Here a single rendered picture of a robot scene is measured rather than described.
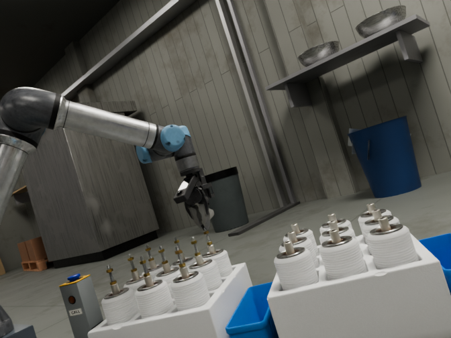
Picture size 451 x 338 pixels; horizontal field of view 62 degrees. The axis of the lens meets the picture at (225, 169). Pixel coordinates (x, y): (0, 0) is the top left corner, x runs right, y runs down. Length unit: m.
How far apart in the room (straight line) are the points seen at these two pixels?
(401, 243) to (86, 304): 0.94
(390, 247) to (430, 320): 0.17
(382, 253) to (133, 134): 0.71
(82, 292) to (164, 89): 4.07
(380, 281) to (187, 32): 4.25
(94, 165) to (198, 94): 1.53
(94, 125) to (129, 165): 3.99
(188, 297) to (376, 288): 0.47
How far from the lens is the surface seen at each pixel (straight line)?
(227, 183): 3.61
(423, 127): 3.54
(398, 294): 0.94
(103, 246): 4.66
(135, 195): 4.99
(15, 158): 1.16
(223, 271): 1.27
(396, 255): 0.95
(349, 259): 0.94
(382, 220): 0.96
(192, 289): 1.05
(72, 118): 1.06
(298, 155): 3.96
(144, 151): 1.21
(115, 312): 1.19
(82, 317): 1.33
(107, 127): 1.07
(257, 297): 1.29
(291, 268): 0.95
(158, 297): 1.12
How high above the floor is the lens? 0.48
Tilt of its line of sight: 2 degrees up
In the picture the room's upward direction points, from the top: 17 degrees counter-clockwise
